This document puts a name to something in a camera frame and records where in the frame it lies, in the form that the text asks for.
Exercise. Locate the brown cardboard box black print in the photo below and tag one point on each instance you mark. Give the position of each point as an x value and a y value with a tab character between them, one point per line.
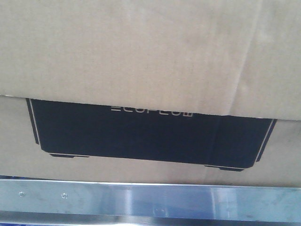
151	91

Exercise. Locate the steel shelf front rail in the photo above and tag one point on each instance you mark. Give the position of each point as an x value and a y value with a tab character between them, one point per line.
74	203

